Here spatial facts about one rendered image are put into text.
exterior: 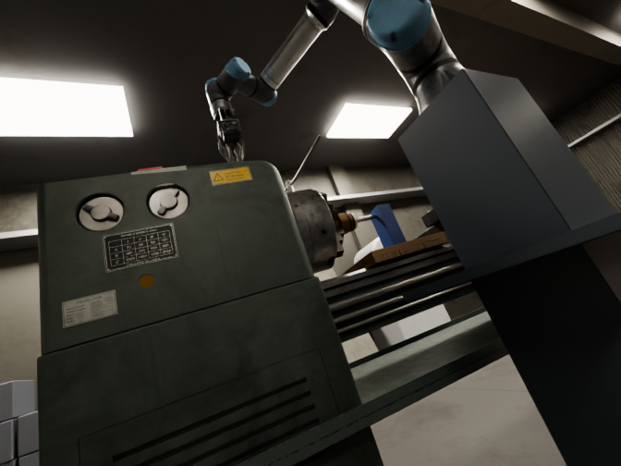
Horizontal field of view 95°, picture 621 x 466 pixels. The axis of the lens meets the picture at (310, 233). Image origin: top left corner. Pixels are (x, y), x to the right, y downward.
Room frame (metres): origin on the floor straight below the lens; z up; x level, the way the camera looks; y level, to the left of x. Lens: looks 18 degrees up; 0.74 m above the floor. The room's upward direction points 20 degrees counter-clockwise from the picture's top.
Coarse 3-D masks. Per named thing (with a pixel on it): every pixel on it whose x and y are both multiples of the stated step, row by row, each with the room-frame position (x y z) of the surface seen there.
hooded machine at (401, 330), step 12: (360, 252) 4.10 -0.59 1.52; (432, 312) 3.91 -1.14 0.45; (444, 312) 3.99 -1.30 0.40; (396, 324) 3.70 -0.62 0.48; (408, 324) 3.72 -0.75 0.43; (420, 324) 3.80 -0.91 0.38; (432, 324) 3.88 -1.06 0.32; (372, 336) 4.26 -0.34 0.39; (384, 336) 4.01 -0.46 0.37; (396, 336) 3.78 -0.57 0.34; (408, 336) 3.69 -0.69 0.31; (384, 348) 4.10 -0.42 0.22
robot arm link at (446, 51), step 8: (440, 40) 0.51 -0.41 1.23; (440, 48) 0.52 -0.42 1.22; (448, 48) 0.54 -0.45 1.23; (432, 56) 0.53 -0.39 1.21; (440, 56) 0.53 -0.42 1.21; (448, 56) 0.54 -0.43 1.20; (424, 64) 0.54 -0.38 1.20; (432, 64) 0.54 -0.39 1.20; (400, 72) 0.58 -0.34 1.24; (408, 72) 0.56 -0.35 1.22; (416, 72) 0.56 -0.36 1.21; (408, 80) 0.59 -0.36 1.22; (416, 80) 0.57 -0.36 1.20
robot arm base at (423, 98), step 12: (444, 60) 0.53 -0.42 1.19; (456, 60) 0.54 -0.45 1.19; (432, 72) 0.54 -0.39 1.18; (444, 72) 0.53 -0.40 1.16; (456, 72) 0.53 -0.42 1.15; (420, 84) 0.57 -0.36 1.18; (432, 84) 0.54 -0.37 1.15; (444, 84) 0.53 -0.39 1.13; (420, 96) 0.58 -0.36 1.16; (432, 96) 0.55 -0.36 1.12; (420, 108) 0.58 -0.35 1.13
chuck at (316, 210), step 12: (300, 192) 0.91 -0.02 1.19; (312, 192) 0.91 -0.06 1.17; (312, 204) 0.88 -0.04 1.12; (324, 204) 0.89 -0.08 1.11; (312, 216) 0.87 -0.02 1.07; (324, 216) 0.88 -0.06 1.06; (312, 228) 0.87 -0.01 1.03; (312, 240) 0.88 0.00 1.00; (324, 240) 0.90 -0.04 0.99; (336, 240) 0.93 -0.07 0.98; (324, 252) 0.93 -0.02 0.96; (336, 252) 0.96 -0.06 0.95; (312, 264) 0.95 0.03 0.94; (324, 264) 0.98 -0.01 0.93
